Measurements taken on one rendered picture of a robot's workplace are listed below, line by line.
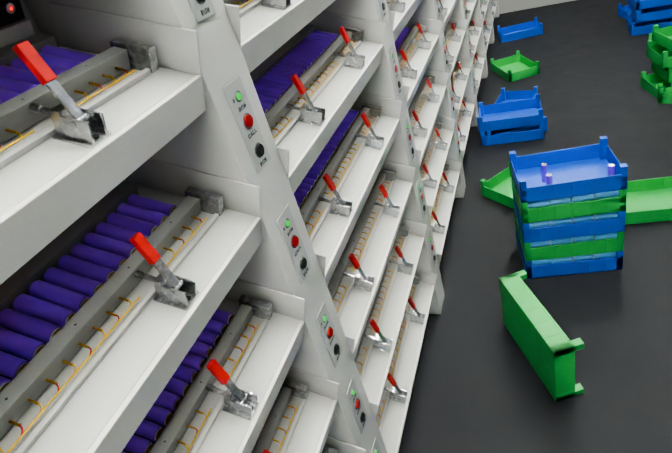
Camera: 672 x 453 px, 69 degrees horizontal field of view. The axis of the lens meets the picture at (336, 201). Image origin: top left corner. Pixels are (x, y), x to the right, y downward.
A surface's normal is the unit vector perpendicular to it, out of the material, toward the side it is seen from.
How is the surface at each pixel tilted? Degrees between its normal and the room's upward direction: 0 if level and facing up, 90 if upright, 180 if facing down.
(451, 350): 0
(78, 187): 110
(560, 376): 90
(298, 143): 20
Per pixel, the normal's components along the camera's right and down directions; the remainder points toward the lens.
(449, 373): -0.25, -0.82
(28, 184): 0.07, -0.78
